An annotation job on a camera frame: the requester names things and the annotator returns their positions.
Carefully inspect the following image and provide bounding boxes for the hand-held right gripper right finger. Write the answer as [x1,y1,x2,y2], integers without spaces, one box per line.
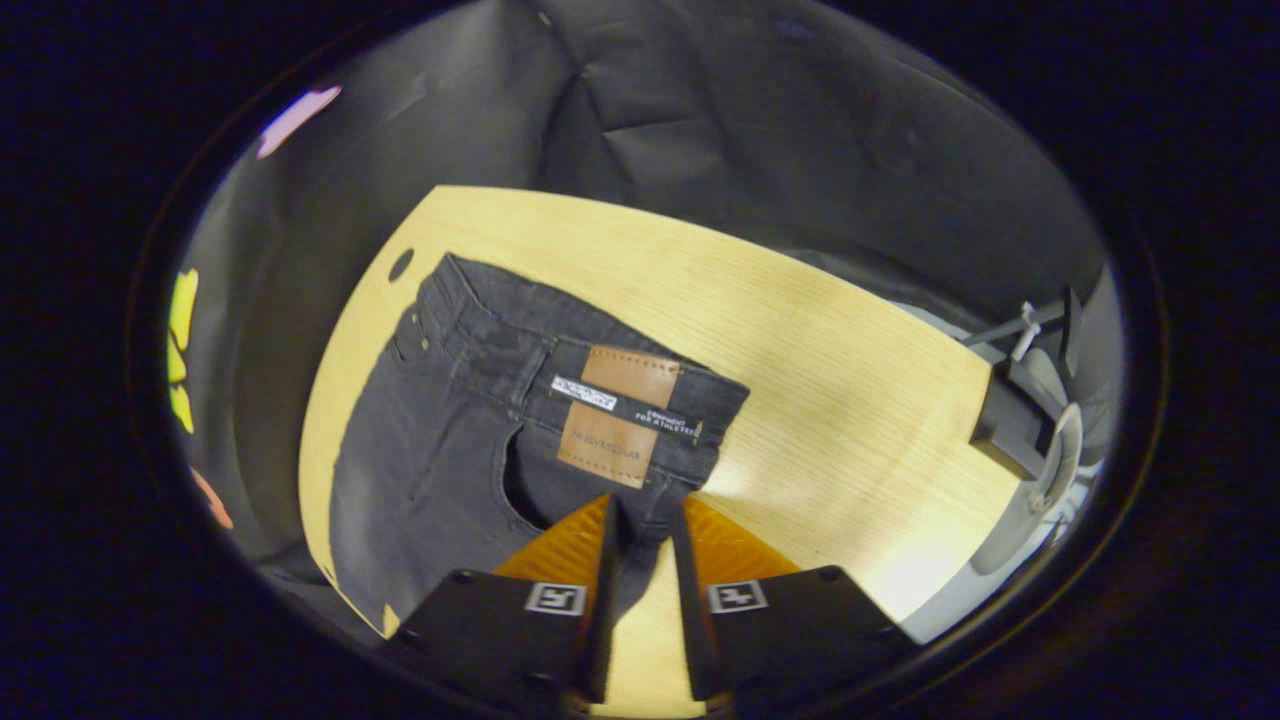
[668,495,918,706]

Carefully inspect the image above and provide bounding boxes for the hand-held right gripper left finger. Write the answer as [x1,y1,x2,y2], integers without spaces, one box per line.
[383,492,631,706]

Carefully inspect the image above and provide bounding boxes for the black jeans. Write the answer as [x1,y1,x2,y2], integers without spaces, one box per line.
[328,252,751,636]

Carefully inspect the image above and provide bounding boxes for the black table clamp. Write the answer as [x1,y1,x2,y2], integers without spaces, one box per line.
[968,365,1056,481]

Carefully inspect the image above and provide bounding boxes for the grey chair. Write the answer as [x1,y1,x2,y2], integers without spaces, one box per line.
[900,265,1126,643]

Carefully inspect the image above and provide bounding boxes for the black backdrop cloth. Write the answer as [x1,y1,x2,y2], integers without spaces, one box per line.
[160,0,1113,591]

